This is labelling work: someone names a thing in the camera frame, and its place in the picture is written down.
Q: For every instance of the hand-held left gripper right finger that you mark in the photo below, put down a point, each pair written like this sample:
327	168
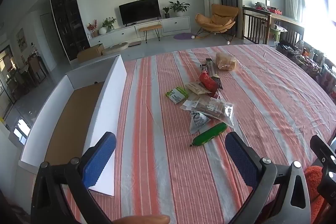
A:
241	158

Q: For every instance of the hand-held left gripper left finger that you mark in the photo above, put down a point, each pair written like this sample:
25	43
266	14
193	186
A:
99	158

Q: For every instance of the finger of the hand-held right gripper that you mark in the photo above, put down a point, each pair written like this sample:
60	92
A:
328	184
321	148

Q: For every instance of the green sausage packet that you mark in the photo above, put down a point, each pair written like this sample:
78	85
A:
210	133

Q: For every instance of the white cardboard box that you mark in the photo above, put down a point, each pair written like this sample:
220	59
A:
110	108

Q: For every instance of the red snack packet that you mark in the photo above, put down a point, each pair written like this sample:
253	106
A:
208	82

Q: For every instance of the pale yellow snack packet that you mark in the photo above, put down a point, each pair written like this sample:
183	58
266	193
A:
195	87

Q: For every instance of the person's left hand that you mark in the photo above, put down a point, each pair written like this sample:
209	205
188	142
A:
141	220

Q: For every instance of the orange fuzzy cloth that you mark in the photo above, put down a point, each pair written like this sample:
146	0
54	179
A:
313	182

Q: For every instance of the white triangular snack packet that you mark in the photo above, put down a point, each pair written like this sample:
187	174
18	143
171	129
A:
197	121

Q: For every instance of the clear packet of brown biscuits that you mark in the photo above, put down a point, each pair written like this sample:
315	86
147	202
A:
215	107

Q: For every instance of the striped red grey tablecloth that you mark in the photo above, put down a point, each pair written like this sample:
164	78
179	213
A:
262	98

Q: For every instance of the small clear white packet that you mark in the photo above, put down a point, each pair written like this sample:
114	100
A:
189	104

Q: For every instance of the dark silver snack packet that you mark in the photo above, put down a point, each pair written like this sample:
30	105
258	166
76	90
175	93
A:
218	82

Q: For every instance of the green white snack packet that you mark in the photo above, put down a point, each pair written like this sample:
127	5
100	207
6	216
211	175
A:
177	94

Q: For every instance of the row of jars and bottles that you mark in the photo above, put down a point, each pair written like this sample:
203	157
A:
309	56

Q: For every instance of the dark labelled snack packet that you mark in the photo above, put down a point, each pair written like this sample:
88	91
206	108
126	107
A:
203	69

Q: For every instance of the long black snack packet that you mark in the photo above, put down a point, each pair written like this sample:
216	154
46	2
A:
210	66

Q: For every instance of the bagged bread loaf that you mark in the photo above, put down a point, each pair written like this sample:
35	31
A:
225	61

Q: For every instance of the brown cardboard box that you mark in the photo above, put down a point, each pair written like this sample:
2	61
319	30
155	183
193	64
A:
90	53

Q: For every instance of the wooden dining chair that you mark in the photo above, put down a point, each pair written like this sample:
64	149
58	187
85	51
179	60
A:
36	67

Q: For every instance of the beige low pet scratcher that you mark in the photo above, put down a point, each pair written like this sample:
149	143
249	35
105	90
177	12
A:
114	48

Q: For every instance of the green plastic stool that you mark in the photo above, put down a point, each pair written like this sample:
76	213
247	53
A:
274	31

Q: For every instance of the white round vase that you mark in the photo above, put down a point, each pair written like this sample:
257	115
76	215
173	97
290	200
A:
103	30

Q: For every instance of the red flower arrangement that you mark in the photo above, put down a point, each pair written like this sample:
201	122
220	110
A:
92	27

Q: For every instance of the dark wooden slatted table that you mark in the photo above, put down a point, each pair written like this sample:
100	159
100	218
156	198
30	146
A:
256	26

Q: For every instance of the purple round mat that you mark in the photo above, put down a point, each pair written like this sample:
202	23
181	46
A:
183	36

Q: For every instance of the leafy green plant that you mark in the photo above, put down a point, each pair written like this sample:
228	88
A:
109	23

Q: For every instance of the wooden stool with metal legs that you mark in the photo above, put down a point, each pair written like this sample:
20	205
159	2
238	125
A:
150	27

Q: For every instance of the black display cabinet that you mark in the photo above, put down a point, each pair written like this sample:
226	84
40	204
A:
68	19

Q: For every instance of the orange rocking chair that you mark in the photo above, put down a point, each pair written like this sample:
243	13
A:
220	16

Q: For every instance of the white television cabinet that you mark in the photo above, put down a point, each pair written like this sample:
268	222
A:
173	24

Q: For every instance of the pile of clothes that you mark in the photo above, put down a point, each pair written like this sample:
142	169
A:
265	6

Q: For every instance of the black television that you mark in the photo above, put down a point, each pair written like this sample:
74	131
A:
139	10

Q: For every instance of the small potted plant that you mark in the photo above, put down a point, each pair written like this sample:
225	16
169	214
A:
166	12

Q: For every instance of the large potted green plant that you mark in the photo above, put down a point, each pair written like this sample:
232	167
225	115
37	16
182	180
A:
179	7

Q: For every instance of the framed wall picture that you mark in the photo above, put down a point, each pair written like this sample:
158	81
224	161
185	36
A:
21	39

